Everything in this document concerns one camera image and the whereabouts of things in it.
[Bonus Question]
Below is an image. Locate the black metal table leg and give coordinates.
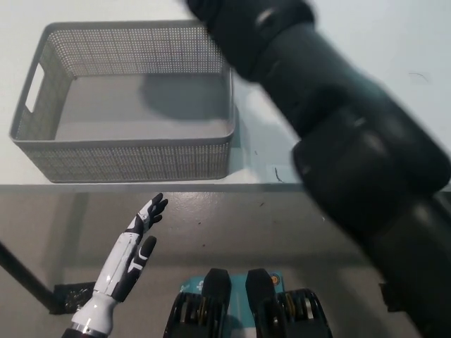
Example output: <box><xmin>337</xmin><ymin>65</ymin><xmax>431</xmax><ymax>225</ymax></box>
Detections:
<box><xmin>0</xmin><ymin>242</ymin><xmax>59</xmax><ymax>314</ymax></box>

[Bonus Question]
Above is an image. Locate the large grey perforated plastic basket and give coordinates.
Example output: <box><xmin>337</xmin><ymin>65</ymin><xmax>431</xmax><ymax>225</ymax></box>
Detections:
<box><xmin>8</xmin><ymin>20</ymin><xmax>244</xmax><ymax>184</ymax></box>

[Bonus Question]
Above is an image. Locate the black ribbed robot body block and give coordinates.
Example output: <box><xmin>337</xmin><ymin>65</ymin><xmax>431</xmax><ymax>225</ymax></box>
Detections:
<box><xmin>163</xmin><ymin>268</ymin><xmax>232</xmax><ymax>338</ymax></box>
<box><xmin>245</xmin><ymin>268</ymin><xmax>334</xmax><ymax>338</ymax></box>

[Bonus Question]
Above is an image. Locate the black table foot plate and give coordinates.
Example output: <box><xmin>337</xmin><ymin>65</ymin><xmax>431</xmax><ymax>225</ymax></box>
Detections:
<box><xmin>52</xmin><ymin>281</ymin><xmax>96</xmax><ymax>315</ymax></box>

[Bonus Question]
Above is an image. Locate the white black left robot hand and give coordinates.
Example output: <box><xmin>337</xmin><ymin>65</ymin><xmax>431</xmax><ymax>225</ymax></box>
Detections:
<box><xmin>93</xmin><ymin>192</ymin><xmax>169</xmax><ymax>302</ymax></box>

